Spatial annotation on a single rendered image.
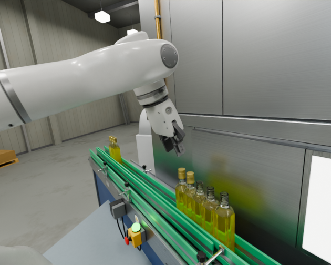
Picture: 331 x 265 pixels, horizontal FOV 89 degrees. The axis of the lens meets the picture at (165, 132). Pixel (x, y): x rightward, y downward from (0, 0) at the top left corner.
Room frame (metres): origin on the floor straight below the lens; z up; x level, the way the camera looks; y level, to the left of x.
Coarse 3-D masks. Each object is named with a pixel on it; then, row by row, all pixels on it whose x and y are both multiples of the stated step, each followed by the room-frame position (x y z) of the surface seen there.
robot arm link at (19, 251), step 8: (0, 248) 0.22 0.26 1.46; (8, 248) 0.23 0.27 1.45; (16, 248) 0.25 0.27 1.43; (24, 248) 0.26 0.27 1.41; (32, 248) 0.29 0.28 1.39; (0, 256) 0.21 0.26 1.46; (8, 256) 0.22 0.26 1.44; (16, 256) 0.24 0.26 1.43; (24, 256) 0.25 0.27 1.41; (32, 256) 0.27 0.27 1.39; (40, 256) 0.28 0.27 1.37; (0, 264) 0.21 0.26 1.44; (8, 264) 0.22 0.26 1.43; (16, 264) 0.23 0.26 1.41; (24, 264) 0.25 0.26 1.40; (32, 264) 0.26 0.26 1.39; (40, 264) 0.27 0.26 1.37; (48, 264) 0.29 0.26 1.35
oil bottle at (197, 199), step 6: (204, 192) 0.64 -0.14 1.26; (192, 198) 0.64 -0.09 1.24; (198, 198) 0.61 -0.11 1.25; (204, 198) 0.62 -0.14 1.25; (192, 204) 0.64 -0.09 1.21; (198, 204) 0.61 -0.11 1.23; (192, 210) 0.64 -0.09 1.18; (198, 210) 0.61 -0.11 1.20; (192, 216) 0.64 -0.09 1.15; (198, 216) 0.61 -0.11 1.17; (198, 222) 0.61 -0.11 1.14
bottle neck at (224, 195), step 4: (220, 192) 0.55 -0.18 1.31; (224, 192) 0.55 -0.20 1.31; (220, 196) 0.54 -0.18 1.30; (224, 196) 0.53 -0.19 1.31; (228, 196) 0.54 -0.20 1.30; (220, 200) 0.54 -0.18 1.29; (224, 200) 0.53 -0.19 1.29; (228, 200) 0.54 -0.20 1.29; (220, 204) 0.54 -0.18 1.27; (224, 204) 0.53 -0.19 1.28; (228, 204) 0.53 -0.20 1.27
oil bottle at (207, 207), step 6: (204, 204) 0.58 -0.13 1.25; (210, 204) 0.56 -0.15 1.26; (216, 204) 0.57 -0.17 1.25; (204, 210) 0.58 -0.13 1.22; (210, 210) 0.56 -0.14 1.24; (204, 216) 0.58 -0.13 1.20; (210, 216) 0.55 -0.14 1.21; (204, 222) 0.58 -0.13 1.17; (210, 222) 0.56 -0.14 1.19; (204, 228) 0.58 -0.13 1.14; (210, 228) 0.56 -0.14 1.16; (210, 234) 0.56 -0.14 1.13
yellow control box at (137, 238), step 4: (128, 232) 0.77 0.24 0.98; (132, 232) 0.75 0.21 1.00; (140, 232) 0.75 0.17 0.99; (144, 232) 0.76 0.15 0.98; (132, 236) 0.73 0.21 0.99; (136, 236) 0.73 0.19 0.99; (140, 236) 0.74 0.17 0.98; (144, 236) 0.76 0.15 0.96; (132, 240) 0.73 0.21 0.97; (136, 240) 0.73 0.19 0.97; (140, 240) 0.74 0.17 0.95; (144, 240) 0.75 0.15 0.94; (132, 244) 0.74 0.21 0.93; (136, 244) 0.73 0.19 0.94
